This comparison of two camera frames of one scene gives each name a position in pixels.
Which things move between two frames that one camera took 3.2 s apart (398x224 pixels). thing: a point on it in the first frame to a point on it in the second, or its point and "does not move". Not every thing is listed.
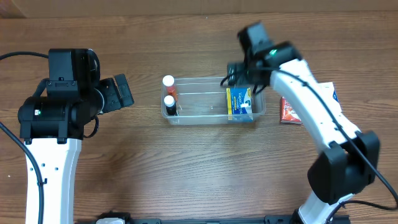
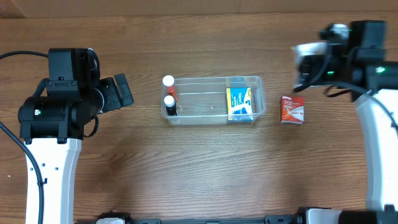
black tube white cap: [171, 105] does not move
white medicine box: [326, 91] to [303, 50]
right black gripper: [234, 73] to [306, 70]
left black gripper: [123, 90] does not move
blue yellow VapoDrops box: [239, 104] does not move
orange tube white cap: [168, 81] does not move
